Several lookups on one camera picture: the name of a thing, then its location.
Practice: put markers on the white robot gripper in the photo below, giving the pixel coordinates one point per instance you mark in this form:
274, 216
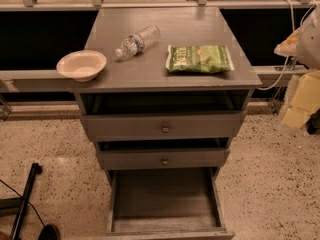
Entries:
309, 45

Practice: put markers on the green jalapeno chip bag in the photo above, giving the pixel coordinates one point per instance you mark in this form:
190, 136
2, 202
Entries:
208, 59

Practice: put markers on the grey middle drawer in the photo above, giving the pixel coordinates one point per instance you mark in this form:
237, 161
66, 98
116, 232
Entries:
162, 158

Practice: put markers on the grey wooden drawer cabinet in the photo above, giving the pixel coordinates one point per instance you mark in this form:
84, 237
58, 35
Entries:
142, 84

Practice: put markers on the grey top drawer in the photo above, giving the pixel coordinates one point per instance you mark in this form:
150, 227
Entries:
138, 127

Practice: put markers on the grey open bottom drawer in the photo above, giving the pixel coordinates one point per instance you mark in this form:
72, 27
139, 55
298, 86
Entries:
166, 204

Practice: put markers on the clear plastic water bottle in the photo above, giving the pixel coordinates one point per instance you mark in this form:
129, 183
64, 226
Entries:
138, 42

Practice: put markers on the beige paper bowl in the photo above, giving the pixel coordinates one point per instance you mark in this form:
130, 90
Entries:
81, 66

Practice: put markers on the black round base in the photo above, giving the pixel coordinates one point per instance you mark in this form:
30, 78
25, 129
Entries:
49, 232

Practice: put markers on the black metal stand leg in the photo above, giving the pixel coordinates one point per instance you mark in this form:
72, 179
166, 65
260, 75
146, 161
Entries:
17, 206

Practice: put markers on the metal railing frame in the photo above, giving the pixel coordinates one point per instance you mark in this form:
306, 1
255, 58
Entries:
150, 0

